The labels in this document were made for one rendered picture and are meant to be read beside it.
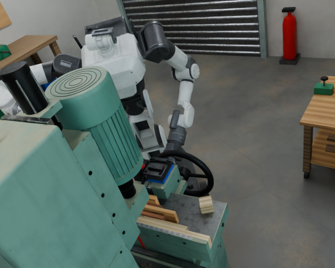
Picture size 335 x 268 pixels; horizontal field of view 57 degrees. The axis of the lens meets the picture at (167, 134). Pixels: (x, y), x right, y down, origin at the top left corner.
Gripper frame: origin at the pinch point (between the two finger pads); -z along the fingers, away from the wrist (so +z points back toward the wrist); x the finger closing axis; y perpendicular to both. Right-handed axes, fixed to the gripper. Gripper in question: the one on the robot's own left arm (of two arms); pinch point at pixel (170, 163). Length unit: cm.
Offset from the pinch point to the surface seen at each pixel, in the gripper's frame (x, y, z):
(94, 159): 71, 32, -17
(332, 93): -85, 52, 78
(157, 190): 26.3, 17.2, -16.9
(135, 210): 42, 23, -26
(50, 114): 86, 32, -12
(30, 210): 87, 39, -32
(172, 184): 20.1, 19.2, -13.1
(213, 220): 20, 40, -23
